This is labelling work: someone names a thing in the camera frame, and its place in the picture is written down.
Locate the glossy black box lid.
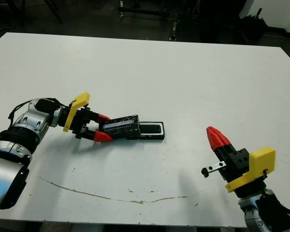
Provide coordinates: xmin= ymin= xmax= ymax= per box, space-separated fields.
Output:
xmin=102 ymin=114 xmax=141 ymax=141

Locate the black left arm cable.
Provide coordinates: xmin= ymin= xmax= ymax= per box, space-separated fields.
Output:
xmin=0 ymin=97 xmax=71 ymax=145

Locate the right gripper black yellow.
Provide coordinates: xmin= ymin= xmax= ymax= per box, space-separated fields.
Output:
xmin=201 ymin=127 xmax=276 ymax=198

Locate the black box with white insert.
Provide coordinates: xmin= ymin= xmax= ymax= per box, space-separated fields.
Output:
xmin=125 ymin=121 xmax=165 ymax=143

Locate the black slanted metal leg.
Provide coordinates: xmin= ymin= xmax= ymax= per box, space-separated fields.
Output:
xmin=43 ymin=0 xmax=63 ymax=24

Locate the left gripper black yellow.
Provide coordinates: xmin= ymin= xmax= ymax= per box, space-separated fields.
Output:
xmin=59 ymin=91 xmax=113 ymax=143

